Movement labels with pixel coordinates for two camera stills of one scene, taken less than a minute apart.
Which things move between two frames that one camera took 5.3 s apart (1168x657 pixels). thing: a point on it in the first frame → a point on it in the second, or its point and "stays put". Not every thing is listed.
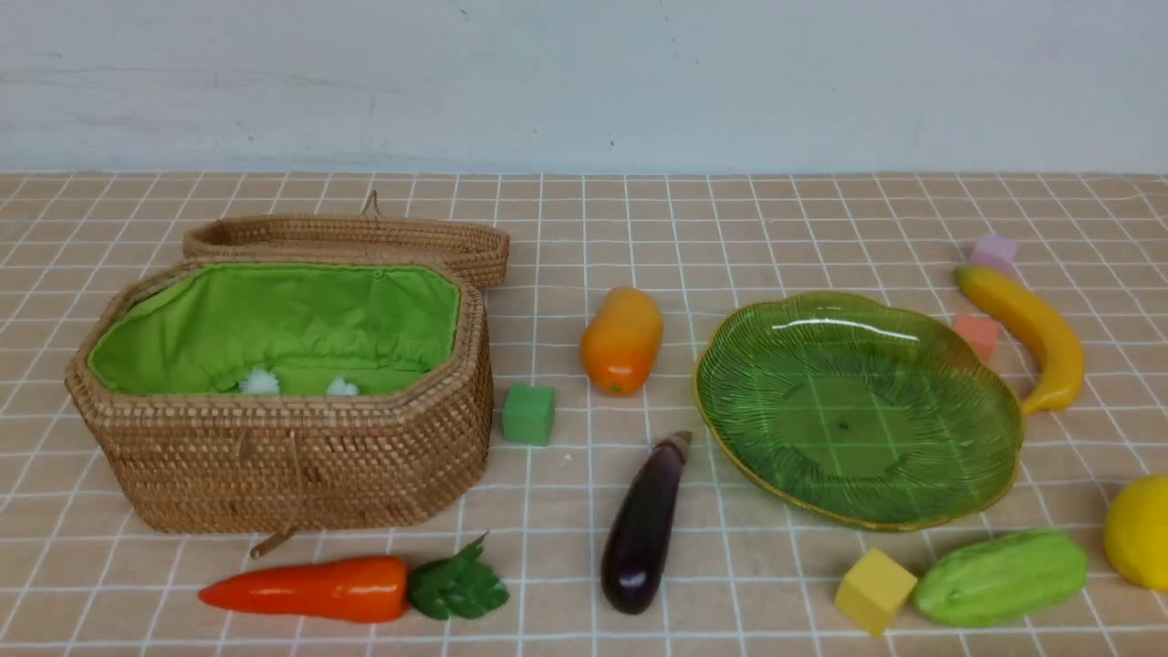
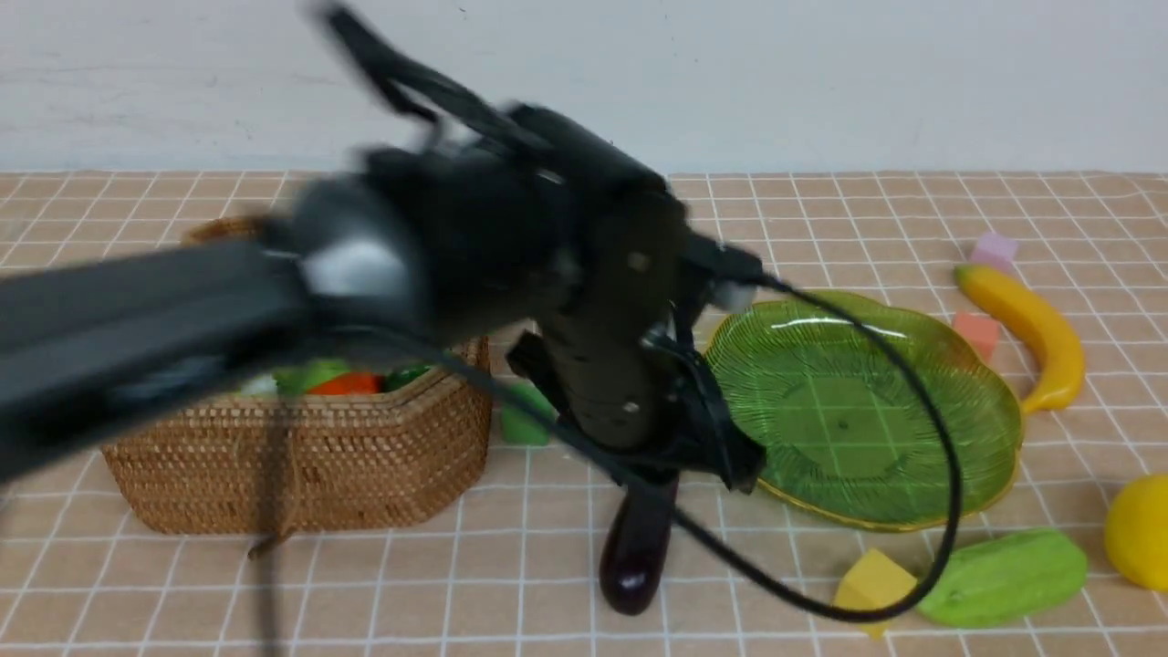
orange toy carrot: [368, 589] → [363, 383]
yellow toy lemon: [1135, 532] stays put
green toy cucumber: [1000, 578] stays put
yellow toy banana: [1063, 359] stays put
